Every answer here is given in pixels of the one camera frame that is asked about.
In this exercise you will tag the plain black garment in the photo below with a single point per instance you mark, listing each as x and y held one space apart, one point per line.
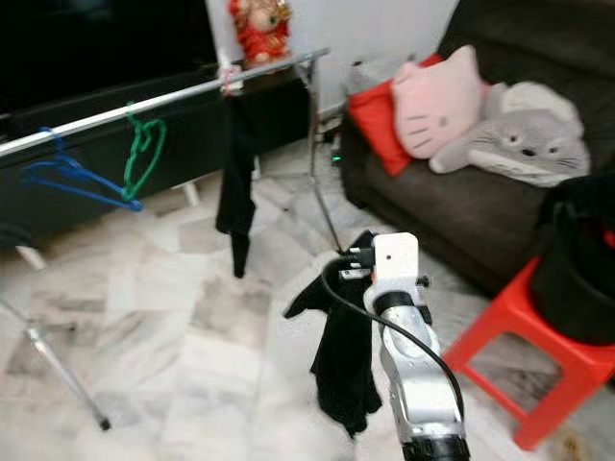
346 365

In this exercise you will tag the green plastic hanger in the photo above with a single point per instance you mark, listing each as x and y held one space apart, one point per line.
152 123

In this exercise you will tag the blue plastic hanger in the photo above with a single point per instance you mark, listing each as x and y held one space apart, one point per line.
133 204

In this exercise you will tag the dark brown fabric sofa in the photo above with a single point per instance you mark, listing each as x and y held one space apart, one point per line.
461 221

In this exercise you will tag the black t-shirt green logo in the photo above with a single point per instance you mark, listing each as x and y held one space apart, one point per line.
235 192

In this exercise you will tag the red cushion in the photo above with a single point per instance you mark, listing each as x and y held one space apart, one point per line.
375 120

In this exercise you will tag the red plastic stool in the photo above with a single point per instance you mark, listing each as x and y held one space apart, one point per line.
509 327

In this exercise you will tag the pink cat face cushion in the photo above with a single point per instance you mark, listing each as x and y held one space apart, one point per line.
437 106

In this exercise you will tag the grey cloth covered box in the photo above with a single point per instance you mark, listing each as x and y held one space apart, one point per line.
367 72

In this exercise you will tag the black TV console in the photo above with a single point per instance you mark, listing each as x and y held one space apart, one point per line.
192 158

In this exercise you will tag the grey Totoro plush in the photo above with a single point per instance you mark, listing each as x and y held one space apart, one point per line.
528 144

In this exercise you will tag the black round laundry basket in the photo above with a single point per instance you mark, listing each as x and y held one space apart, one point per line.
572 279

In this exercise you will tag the floral tissue box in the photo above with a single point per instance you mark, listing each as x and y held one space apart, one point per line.
229 77

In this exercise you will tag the red robed figurine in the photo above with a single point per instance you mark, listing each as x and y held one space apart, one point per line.
261 34

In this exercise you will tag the grey sleeping plush cushion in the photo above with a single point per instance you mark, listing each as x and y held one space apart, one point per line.
543 96

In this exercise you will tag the black flat television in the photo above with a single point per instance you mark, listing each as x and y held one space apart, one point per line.
96 43

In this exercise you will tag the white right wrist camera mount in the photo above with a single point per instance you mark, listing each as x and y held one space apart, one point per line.
396 257

